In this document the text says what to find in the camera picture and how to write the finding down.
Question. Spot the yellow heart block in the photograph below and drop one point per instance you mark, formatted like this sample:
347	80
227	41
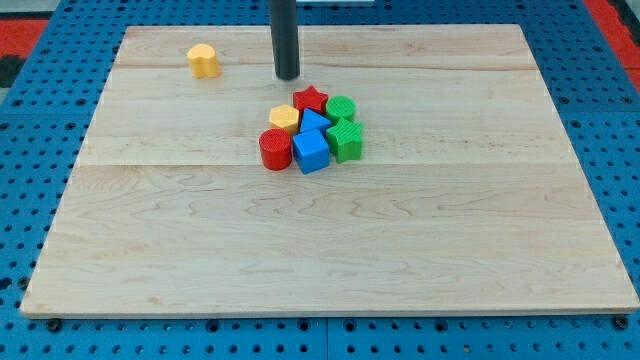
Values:
203	61

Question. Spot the blue cube block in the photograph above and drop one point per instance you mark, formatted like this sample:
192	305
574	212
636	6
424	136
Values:
311	151

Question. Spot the green star block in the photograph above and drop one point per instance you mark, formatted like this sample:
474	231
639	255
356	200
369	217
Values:
345	140

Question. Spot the red cylinder block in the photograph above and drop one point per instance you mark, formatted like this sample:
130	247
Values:
275	149

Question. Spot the blue triangle block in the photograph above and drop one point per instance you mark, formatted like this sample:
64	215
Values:
312	120

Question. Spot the yellow hexagon block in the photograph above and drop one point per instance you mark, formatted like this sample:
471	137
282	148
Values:
285	117

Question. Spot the green cylinder block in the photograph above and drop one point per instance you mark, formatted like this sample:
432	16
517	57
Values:
340	107

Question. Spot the red star block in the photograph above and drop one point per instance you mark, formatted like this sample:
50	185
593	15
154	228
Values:
310	98

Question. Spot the light wooden board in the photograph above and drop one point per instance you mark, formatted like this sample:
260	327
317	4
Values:
468	200

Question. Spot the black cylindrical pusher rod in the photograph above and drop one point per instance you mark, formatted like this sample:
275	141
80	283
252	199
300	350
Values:
285	42

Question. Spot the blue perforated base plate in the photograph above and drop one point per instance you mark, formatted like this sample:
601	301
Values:
49	107

